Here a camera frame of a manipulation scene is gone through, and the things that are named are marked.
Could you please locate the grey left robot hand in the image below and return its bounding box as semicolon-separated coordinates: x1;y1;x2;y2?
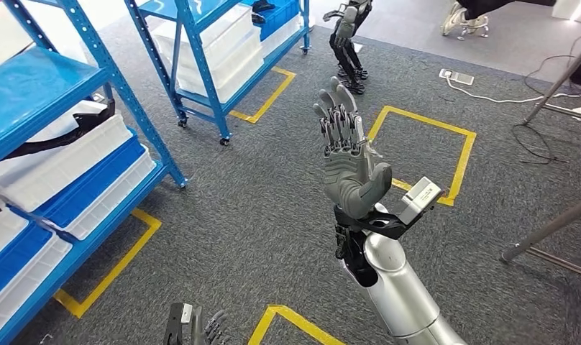
190;305;230;345

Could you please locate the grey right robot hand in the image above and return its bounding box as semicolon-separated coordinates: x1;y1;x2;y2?
313;75;394;206

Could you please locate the blue metal shelf rack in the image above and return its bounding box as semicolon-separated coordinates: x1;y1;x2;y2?
124;0;313;146
0;0;189;345

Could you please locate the black humanoid robot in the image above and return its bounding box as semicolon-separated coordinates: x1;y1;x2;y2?
322;0;373;95

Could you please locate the yellow floor tape square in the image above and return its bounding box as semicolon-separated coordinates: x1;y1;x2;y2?
365;105;477;207

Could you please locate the white power strip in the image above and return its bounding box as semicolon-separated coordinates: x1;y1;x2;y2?
438;68;476;87

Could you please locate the large white plastic crate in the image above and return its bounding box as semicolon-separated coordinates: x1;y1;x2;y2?
152;4;266;105

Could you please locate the office chair base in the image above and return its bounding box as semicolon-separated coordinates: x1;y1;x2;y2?
457;14;490;42

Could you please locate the grey metal stand leg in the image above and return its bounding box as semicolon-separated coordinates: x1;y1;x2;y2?
523;35;581;126
500;193;581;282

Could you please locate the person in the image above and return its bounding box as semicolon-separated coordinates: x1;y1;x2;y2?
440;0;558;38

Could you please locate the white box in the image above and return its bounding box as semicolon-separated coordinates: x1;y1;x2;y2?
551;0;581;26

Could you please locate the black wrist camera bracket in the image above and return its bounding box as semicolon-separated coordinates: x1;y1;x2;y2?
333;204;416;242

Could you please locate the yellow floor tape frame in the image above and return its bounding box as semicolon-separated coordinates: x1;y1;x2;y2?
247;304;347;345

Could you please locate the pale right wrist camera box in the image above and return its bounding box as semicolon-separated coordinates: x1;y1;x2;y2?
397;177;443;226

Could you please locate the white power cable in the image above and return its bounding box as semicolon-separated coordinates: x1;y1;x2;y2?
445;78;581;106

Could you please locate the black floor cable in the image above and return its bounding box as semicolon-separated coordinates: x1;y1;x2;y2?
511;28;581;165

